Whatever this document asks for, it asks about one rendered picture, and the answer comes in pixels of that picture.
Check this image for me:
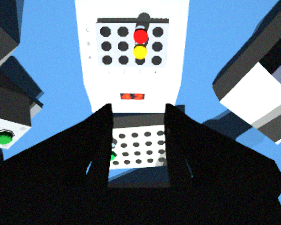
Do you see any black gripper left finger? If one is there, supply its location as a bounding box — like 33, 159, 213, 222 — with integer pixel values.
0, 103, 113, 187

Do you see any white tube rack with round holes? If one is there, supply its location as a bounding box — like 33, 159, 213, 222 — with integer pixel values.
110, 113, 167, 169

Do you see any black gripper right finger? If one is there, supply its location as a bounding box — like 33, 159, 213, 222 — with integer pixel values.
164, 103, 281, 197

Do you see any blue bench mat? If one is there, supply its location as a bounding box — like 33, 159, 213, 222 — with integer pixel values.
0, 0, 281, 183

